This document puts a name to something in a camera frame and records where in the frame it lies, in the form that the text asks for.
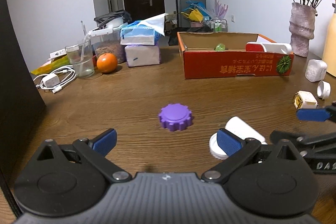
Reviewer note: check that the blue tissue pack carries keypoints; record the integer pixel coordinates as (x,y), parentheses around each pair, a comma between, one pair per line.
(137,35)

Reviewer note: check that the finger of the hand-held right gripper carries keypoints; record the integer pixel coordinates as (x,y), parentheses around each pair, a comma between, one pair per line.
(302,138)
(312,115)

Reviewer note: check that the yellow packet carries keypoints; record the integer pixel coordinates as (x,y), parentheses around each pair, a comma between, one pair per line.
(50,66)

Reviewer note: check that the purple ridged cap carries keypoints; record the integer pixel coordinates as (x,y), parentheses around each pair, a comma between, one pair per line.
(175,117)

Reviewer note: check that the black plastic holder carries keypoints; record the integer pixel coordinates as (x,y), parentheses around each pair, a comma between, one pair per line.
(110,18)

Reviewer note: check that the small white spray bottle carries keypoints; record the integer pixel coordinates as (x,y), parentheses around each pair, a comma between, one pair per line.
(241,125)

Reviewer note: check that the cream charger plug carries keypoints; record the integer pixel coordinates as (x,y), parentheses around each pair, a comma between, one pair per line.
(305,99)

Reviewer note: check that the white tape roll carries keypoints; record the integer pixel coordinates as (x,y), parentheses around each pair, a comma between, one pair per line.
(323,89)

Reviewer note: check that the orange fruit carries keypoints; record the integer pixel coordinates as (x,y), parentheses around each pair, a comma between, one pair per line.
(106,63)

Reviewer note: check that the purple dried flowers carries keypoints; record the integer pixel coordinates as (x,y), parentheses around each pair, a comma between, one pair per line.
(220,8)

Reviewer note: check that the red cardboard box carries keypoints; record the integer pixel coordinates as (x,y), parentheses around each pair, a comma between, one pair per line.
(231,66)

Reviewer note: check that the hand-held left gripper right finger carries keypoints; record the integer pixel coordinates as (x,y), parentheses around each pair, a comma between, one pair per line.
(229,144)

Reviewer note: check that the clear glass cup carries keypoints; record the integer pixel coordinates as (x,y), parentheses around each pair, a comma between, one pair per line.
(80,61)

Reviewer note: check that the clear food container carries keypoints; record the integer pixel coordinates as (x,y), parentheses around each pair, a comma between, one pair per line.
(110,48)

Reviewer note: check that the white plastic jar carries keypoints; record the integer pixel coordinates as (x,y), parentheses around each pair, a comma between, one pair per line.
(315,70)

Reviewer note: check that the yellow bag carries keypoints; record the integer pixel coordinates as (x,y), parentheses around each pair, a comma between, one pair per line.
(195,15)

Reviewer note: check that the trolley with bottles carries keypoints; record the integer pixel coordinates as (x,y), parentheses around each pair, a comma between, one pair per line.
(216,26)

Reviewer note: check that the green spray bottle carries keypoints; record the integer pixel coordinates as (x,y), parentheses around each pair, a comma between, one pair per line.
(220,47)

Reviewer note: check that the white bottle cap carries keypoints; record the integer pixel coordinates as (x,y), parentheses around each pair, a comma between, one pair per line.
(214,146)

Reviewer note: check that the black bag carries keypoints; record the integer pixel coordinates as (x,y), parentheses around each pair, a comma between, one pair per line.
(174,35)

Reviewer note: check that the yellow thermos jug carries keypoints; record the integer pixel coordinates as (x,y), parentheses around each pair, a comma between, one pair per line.
(330,43)

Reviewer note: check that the pink textured vase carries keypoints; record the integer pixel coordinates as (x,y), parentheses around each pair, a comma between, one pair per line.
(302,29)

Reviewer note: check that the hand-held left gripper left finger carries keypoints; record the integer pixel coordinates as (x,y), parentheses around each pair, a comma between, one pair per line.
(105,141)

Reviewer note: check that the white and purple tissue pack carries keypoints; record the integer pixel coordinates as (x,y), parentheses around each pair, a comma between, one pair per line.
(143,54)

